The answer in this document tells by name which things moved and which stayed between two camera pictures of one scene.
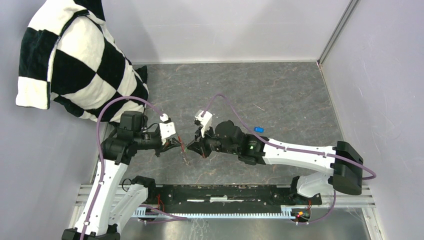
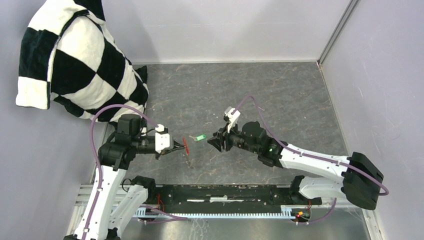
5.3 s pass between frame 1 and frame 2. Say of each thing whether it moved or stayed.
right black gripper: moved
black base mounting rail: stayed
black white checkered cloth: stayed
